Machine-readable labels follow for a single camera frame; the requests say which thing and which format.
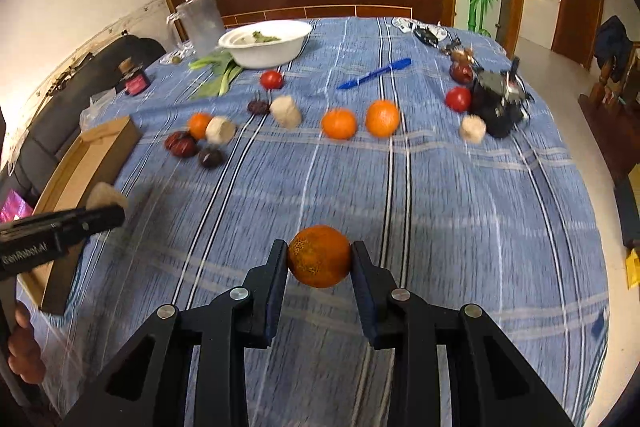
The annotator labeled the wooden chair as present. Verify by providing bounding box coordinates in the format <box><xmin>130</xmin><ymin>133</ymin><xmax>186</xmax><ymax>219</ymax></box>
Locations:
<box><xmin>577</xmin><ymin>39</ymin><xmax>640</xmax><ymax>178</ymax></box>

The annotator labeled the dark red tomato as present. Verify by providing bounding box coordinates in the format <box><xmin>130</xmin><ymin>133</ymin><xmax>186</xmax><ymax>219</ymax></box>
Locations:
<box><xmin>449</xmin><ymin>61</ymin><xmax>475</xmax><ymax>84</ymax></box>

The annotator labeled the leafy green vegetable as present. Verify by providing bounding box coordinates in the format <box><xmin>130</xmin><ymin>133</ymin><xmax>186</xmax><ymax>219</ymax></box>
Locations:
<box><xmin>188</xmin><ymin>51</ymin><xmax>246</xmax><ymax>100</ymax></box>

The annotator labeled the person's left hand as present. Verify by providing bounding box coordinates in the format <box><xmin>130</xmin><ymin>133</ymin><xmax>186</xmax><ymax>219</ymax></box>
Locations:
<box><xmin>7</xmin><ymin>302</ymin><xmax>47</xmax><ymax>390</ymax></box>

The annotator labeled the pink package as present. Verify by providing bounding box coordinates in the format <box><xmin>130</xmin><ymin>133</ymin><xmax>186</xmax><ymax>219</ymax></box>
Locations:
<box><xmin>0</xmin><ymin>189</ymin><xmax>33</xmax><ymax>224</ymax></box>

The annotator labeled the black car key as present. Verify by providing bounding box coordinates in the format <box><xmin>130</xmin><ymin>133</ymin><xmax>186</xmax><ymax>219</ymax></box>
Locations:
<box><xmin>413</xmin><ymin>27</ymin><xmax>442</xmax><ymax>46</ymax></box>

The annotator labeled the clear plastic pitcher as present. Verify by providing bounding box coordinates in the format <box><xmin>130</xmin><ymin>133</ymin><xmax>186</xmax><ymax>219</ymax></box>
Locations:
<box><xmin>166</xmin><ymin>0</ymin><xmax>227</xmax><ymax>58</ymax></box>

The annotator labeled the clear plastic bag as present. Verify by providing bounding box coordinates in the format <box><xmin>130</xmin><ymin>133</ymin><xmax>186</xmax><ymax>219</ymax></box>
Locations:
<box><xmin>79</xmin><ymin>89</ymin><xmax>118</xmax><ymax>130</ymax></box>

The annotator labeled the black sofa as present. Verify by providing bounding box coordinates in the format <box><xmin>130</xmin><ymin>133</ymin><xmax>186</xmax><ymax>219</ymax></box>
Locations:
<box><xmin>0</xmin><ymin>34</ymin><xmax>167</xmax><ymax>208</ymax></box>

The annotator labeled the white bowl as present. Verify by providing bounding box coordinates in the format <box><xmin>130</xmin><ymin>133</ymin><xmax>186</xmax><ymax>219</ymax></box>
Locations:
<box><xmin>218</xmin><ymin>20</ymin><xmax>313</xmax><ymax>70</ymax></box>

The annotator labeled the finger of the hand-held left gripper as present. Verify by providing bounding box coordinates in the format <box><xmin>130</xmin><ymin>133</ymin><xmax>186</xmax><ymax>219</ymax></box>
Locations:
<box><xmin>54</xmin><ymin>205</ymin><xmax>126</xmax><ymax>254</ymax></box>

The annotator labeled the blue plaid tablecloth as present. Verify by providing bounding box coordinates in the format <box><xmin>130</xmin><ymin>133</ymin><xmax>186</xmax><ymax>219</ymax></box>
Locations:
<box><xmin>17</xmin><ymin>17</ymin><xmax>611</xmax><ymax>427</ymax></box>

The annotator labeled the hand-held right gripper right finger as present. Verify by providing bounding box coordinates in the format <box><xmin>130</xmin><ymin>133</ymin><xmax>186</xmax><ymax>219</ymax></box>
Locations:
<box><xmin>351</xmin><ymin>240</ymin><xmax>576</xmax><ymax>427</ymax></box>

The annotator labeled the dark jar with red label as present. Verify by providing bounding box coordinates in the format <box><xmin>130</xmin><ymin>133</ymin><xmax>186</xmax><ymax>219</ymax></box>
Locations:
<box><xmin>118</xmin><ymin>59</ymin><xmax>152</xmax><ymax>96</ymax></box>

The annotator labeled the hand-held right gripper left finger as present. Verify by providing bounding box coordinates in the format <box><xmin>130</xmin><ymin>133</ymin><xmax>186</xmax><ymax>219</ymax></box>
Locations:
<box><xmin>60</xmin><ymin>239</ymin><xmax>290</xmax><ymax>427</ymax></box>

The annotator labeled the orange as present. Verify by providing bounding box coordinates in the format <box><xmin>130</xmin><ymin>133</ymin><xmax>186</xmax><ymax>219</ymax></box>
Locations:
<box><xmin>287</xmin><ymin>225</ymin><xmax>353</xmax><ymax>289</ymax></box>
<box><xmin>321</xmin><ymin>108</ymin><xmax>358</xmax><ymax>141</ymax></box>
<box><xmin>188</xmin><ymin>113</ymin><xmax>213</xmax><ymax>140</ymax></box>
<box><xmin>365</xmin><ymin>100</ymin><xmax>401</xmax><ymax>138</ymax></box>

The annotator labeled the dark jacket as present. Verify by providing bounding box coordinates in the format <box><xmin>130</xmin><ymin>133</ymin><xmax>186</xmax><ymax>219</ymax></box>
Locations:
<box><xmin>595</xmin><ymin>15</ymin><xmax>632</xmax><ymax>82</ymax></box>

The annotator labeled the wooden door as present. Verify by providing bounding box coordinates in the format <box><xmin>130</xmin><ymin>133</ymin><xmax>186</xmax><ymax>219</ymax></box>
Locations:
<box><xmin>551</xmin><ymin>0</ymin><xmax>607</xmax><ymax>70</ymax></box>

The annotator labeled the blue pen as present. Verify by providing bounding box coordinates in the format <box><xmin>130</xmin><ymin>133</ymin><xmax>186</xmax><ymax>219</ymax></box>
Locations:
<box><xmin>336</xmin><ymin>58</ymin><xmax>412</xmax><ymax>90</ymax></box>

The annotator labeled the dark purple plum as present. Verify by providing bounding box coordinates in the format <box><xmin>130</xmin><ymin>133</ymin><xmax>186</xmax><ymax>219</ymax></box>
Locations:
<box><xmin>198</xmin><ymin>147</ymin><xmax>224</xmax><ymax>169</ymax></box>

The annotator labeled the black device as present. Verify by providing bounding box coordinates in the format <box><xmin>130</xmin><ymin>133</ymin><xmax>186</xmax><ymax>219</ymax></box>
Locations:
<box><xmin>471</xmin><ymin>57</ymin><xmax>535</xmax><ymax>139</ymax></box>

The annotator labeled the brown round cookie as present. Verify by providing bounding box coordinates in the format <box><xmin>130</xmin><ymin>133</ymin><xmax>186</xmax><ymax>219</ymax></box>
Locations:
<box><xmin>205</xmin><ymin>116</ymin><xmax>236</xmax><ymax>146</ymax></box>

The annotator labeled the cardboard box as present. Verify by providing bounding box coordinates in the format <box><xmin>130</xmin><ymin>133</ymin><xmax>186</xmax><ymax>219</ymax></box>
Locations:
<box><xmin>17</xmin><ymin>116</ymin><xmax>144</xmax><ymax>316</ymax></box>

